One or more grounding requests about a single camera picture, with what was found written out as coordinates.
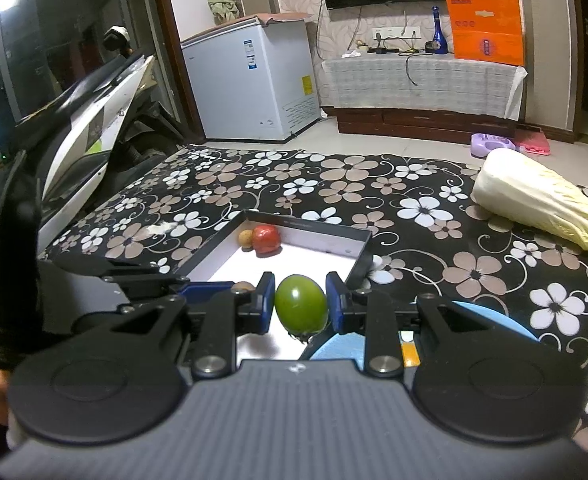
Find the brown cardboard sheet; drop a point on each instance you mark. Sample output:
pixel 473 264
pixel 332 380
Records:
pixel 286 17

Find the purple plastic toy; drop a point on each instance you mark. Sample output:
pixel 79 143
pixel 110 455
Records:
pixel 489 142

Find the white wall outlet strip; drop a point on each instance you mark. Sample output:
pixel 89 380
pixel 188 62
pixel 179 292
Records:
pixel 396 33

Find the white chest freezer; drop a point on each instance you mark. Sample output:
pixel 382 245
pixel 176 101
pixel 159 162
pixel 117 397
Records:
pixel 239 85

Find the red tomato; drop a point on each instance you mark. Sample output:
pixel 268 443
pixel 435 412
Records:
pixel 266 239

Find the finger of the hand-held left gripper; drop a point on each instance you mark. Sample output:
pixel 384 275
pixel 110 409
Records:
pixel 206 292

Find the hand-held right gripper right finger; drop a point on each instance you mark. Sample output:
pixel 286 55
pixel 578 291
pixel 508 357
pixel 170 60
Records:
pixel 336 306

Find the white lace cabinet cloth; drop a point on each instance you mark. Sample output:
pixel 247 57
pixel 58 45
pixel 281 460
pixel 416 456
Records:
pixel 449 85

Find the black floral tablecloth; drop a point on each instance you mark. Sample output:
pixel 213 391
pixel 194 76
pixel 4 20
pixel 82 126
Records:
pixel 424 260

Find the light blue plate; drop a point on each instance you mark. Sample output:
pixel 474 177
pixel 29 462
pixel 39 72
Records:
pixel 479 317

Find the black box with white inside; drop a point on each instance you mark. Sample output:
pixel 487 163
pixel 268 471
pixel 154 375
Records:
pixel 314 260

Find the orange gift box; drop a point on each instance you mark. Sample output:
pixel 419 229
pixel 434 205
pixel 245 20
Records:
pixel 486 30

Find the small brown round fruit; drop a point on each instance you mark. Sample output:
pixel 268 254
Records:
pixel 244 286

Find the napa cabbage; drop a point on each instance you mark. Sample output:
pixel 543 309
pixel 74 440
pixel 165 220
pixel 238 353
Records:
pixel 534 195

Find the white and black scooter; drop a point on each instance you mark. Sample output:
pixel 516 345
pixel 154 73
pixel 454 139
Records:
pixel 88 125

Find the dark wooden low cabinet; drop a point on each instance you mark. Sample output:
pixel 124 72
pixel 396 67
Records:
pixel 424 122

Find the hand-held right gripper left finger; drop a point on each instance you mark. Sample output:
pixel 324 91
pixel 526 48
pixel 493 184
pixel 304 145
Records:
pixel 266 306

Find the blue glass bottle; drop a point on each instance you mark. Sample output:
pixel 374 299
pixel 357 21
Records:
pixel 438 40

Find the small yellowish round fruit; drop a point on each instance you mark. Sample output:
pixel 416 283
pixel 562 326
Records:
pixel 245 238

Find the green tomato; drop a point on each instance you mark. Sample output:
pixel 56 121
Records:
pixel 301 305

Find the pink flat item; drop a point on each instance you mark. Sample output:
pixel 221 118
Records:
pixel 531 142

